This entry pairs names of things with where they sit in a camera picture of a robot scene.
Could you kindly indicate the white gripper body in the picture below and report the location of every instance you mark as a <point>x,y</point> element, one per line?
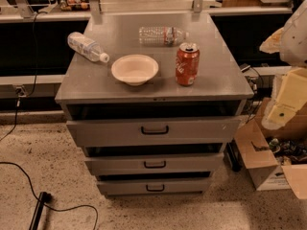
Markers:
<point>295,40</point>

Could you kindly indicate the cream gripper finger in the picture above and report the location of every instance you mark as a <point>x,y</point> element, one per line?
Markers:
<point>275,115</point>
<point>293,91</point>

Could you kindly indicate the grey drawer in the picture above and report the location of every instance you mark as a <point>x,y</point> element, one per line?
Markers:
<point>154,186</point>
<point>163,163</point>
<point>148,132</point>

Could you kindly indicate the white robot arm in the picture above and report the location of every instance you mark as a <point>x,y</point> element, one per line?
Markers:
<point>290,41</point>

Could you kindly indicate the grey top drawer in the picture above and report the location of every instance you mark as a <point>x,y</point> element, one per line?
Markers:
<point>148,132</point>

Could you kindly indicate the grey metal drawer cabinet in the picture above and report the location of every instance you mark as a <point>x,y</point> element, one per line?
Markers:
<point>90,92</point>

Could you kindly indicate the grey bottom drawer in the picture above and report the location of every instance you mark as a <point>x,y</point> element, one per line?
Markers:
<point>154,186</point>

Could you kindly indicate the brown cardboard box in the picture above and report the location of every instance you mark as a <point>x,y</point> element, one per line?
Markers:
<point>265,171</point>

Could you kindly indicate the red cola can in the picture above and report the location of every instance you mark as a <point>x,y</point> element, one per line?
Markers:
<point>187,63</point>

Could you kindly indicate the clear bottle red label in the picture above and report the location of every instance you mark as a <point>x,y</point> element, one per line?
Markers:
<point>161,36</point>

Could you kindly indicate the white paper bowl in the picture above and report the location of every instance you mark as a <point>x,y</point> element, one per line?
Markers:
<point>134,70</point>

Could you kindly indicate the clear bottle white cap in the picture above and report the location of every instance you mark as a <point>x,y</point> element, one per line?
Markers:
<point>87,47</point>

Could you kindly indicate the black pole on floor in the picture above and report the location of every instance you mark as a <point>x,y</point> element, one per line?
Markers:
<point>43,198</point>

